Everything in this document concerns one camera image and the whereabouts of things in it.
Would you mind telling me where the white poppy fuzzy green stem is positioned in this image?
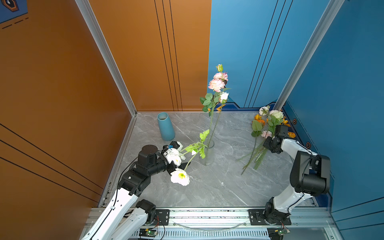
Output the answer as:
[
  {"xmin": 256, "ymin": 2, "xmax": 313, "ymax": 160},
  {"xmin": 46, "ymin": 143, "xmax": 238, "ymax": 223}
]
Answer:
[{"xmin": 163, "ymin": 131, "xmax": 206, "ymax": 186}]

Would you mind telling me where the cream rose with leaves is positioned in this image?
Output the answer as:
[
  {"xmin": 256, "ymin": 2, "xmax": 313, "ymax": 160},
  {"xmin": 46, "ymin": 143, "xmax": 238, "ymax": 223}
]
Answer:
[{"xmin": 250, "ymin": 105, "xmax": 286, "ymax": 170}]

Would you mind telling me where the pink rose spray with leaves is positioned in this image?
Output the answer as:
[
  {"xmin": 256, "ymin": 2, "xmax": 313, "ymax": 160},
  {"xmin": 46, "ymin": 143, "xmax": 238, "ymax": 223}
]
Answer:
[{"xmin": 200, "ymin": 64, "xmax": 229, "ymax": 147}]

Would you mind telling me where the single white rose stem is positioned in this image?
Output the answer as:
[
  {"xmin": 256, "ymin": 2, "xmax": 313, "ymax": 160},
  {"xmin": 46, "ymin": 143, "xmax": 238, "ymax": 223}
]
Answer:
[{"xmin": 206, "ymin": 91, "xmax": 229, "ymax": 147}]

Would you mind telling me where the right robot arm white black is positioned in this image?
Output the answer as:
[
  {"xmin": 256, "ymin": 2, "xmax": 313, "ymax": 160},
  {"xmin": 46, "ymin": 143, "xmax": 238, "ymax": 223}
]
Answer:
[{"xmin": 263, "ymin": 125, "xmax": 331, "ymax": 225}]

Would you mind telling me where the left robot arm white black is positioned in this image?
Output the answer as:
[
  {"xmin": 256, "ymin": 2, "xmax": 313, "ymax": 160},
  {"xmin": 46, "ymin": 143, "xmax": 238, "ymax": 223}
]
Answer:
[{"xmin": 83, "ymin": 141, "xmax": 183, "ymax": 240}]

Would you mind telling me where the teal ceramic vase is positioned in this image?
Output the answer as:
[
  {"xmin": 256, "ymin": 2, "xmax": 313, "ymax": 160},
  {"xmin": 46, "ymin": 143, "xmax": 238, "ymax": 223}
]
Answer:
[{"xmin": 157, "ymin": 112, "xmax": 176, "ymax": 141}]

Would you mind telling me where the clear glass vase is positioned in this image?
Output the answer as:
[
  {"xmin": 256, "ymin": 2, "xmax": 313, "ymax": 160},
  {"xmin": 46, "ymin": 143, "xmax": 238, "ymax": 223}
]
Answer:
[{"xmin": 200, "ymin": 140, "xmax": 215, "ymax": 166}]

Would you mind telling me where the pink peony flower stem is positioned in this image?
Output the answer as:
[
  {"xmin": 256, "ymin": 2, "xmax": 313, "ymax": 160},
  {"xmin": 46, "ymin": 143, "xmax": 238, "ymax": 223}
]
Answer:
[{"xmin": 241, "ymin": 130, "xmax": 272, "ymax": 174}]

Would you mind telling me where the orange flower stem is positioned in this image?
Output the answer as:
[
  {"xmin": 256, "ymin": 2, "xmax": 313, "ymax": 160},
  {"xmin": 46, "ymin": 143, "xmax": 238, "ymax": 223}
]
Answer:
[{"xmin": 252, "ymin": 114, "xmax": 297, "ymax": 139}]

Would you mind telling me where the green circuit board left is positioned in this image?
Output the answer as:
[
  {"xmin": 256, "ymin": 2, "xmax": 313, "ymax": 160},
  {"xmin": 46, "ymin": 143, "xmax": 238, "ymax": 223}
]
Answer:
[{"xmin": 138, "ymin": 229, "xmax": 158, "ymax": 240}]

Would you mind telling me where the green circuit board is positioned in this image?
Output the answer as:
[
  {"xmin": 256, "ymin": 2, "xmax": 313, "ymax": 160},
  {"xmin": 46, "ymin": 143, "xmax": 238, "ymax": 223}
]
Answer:
[
  {"xmin": 138, "ymin": 229, "xmax": 158, "ymax": 240},
  {"xmin": 267, "ymin": 227, "xmax": 291, "ymax": 240}
]

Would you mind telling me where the green circuit board right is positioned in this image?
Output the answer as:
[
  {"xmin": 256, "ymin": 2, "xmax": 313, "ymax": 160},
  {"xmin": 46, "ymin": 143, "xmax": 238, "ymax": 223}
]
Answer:
[{"xmin": 267, "ymin": 227, "xmax": 291, "ymax": 240}]

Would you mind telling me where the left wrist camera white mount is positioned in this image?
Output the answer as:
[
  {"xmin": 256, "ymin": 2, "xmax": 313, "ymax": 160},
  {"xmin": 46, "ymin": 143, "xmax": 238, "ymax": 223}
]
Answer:
[{"xmin": 163, "ymin": 141, "xmax": 183, "ymax": 151}]

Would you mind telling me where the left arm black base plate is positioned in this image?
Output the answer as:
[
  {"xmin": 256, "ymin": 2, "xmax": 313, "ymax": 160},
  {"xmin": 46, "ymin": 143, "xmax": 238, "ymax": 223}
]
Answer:
[{"xmin": 128, "ymin": 209, "xmax": 170, "ymax": 226}]

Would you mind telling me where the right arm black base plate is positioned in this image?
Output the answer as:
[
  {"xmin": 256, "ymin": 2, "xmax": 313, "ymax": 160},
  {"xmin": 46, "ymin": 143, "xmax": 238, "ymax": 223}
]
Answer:
[{"xmin": 248, "ymin": 209, "xmax": 292, "ymax": 226}]

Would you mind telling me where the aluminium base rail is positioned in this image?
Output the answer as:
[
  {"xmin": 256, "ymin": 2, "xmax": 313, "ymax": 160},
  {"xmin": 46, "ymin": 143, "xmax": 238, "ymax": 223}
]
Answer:
[{"xmin": 122, "ymin": 207, "xmax": 343, "ymax": 240}]

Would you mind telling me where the aluminium corner post right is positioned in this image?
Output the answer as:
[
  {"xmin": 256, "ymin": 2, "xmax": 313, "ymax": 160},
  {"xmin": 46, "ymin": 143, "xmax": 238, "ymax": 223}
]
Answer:
[{"xmin": 274, "ymin": 0, "xmax": 345, "ymax": 111}]

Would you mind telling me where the aluminium corner post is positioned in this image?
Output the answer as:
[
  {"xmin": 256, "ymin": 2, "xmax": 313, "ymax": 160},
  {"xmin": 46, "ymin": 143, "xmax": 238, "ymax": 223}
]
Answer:
[
  {"xmin": 75, "ymin": 0, "xmax": 138, "ymax": 117},
  {"xmin": 274, "ymin": 0, "xmax": 345, "ymax": 111}
]

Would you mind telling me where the aluminium corner post left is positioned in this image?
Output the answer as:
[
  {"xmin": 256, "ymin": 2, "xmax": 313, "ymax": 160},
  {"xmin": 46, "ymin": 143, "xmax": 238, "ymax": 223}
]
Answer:
[{"xmin": 75, "ymin": 0, "xmax": 138, "ymax": 117}]

